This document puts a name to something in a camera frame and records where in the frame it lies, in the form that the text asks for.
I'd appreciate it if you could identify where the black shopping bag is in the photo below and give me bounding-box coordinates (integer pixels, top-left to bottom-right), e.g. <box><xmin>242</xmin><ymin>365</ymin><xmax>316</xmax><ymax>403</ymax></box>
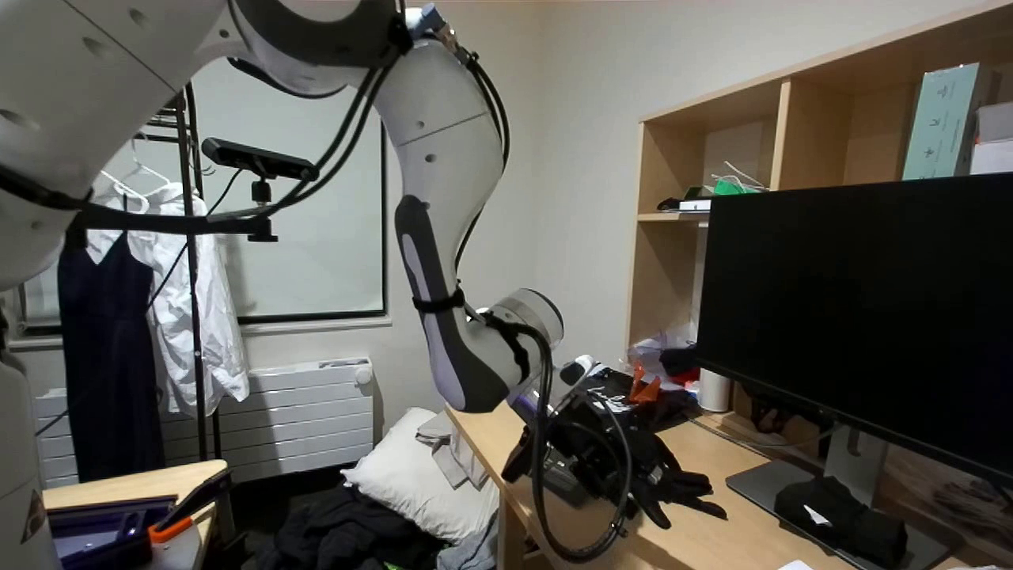
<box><xmin>604</xmin><ymin>370</ymin><xmax>701</xmax><ymax>432</ymax></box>

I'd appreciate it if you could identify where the black computer monitor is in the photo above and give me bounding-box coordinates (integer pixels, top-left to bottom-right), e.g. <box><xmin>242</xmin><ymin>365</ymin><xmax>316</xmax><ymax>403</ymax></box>
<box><xmin>698</xmin><ymin>173</ymin><xmax>1013</xmax><ymax>484</ymax></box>

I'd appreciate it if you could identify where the teal book on shelf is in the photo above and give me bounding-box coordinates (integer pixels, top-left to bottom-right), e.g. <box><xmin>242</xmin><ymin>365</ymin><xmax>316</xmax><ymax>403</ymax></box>
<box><xmin>902</xmin><ymin>63</ymin><xmax>979</xmax><ymax>181</ymax></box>

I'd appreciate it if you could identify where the white wall radiator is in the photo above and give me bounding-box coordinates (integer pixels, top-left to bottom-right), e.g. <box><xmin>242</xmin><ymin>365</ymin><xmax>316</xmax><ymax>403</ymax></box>
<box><xmin>34</xmin><ymin>356</ymin><xmax>376</xmax><ymax>489</ymax></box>

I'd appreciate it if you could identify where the white pillow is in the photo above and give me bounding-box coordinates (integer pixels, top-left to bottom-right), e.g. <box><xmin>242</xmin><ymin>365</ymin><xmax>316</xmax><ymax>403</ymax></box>
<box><xmin>343</xmin><ymin>407</ymin><xmax>500</xmax><ymax>541</ymax></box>

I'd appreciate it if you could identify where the clear plastic bag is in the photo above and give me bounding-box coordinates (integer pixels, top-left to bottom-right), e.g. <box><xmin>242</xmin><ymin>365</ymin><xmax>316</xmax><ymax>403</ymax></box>
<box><xmin>629</xmin><ymin>337</ymin><xmax>701</xmax><ymax>404</ymax></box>

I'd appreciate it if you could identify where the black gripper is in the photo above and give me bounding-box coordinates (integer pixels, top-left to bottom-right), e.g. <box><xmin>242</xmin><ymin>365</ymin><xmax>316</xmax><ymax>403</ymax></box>
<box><xmin>500</xmin><ymin>389</ymin><xmax>629</xmax><ymax>505</ymax></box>

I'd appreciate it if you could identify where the dark dress on hanger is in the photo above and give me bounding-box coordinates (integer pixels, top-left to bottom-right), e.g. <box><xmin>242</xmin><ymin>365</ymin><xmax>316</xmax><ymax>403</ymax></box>
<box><xmin>57</xmin><ymin>228</ymin><xmax>165</xmax><ymax>481</ymax></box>

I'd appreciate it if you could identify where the white shirt on hanger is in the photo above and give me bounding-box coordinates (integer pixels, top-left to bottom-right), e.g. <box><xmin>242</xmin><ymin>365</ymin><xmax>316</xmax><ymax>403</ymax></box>
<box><xmin>81</xmin><ymin>168</ymin><xmax>253</xmax><ymax>421</ymax></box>

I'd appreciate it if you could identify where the wooden shelf unit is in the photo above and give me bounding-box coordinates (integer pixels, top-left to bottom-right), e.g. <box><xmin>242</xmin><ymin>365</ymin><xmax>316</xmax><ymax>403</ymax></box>
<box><xmin>628</xmin><ymin>0</ymin><xmax>1013</xmax><ymax>342</ymax></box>

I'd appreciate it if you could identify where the black clothes rack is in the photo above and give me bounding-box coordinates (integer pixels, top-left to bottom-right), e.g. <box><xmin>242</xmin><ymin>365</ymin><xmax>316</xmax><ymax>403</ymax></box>
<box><xmin>74</xmin><ymin>82</ymin><xmax>281</xmax><ymax>468</ymax></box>

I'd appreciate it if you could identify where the black cloth on desk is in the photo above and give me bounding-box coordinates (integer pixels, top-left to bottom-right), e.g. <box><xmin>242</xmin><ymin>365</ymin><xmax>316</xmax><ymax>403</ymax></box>
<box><xmin>628</xmin><ymin>432</ymin><xmax>725</xmax><ymax>529</ymax></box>

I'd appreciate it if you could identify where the dark clothes pile on floor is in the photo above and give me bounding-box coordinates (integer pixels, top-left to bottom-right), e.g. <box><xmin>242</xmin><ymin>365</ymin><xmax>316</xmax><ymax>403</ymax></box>
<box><xmin>237</xmin><ymin>489</ymin><xmax>444</xmax><ymax>570</ymax></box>

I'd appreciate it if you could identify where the black pouch on monitor base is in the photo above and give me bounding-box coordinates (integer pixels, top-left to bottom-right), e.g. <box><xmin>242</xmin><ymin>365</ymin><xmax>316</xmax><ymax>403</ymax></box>
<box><xmin>776</xmin><ymin>478</ymin><xmax>908</xmax><ymax>566</ymax></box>

